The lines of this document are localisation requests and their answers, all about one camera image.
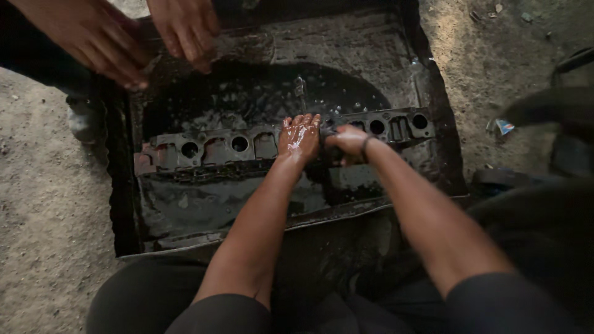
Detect small metal bolt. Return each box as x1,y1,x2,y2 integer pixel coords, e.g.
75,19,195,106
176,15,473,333
295,76,308,112

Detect oily metal cylinder head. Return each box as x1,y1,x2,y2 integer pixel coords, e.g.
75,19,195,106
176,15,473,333
135,108,437,178

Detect person's left hand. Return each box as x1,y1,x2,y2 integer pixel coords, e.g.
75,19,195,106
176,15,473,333
278,113,322,164

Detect black cleaning brush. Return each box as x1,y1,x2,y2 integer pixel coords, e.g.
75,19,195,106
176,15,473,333
318,127,340,164

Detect dark blurred sandal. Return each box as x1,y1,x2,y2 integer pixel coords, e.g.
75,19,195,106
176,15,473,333
499,46,594,133

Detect crumpled shiny wrapper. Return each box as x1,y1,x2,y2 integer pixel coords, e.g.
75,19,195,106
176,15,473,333
486,118,515,140

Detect person's right hand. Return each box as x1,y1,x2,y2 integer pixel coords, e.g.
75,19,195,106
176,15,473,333
325,124,372,167

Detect black metal wash tray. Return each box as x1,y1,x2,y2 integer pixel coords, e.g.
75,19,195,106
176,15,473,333
104,0,469,259

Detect person's dark trousers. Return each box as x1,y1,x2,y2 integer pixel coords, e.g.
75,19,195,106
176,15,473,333
86,178,594,334

